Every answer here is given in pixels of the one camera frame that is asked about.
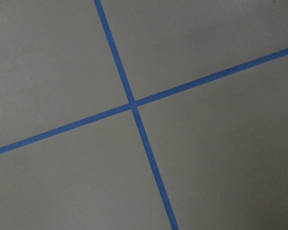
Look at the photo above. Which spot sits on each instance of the crossing blue tape strip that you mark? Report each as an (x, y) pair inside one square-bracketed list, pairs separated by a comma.
[(143, 101)]

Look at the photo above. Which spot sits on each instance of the long blue tape strip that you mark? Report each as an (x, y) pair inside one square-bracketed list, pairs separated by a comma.
[(136, 116)]

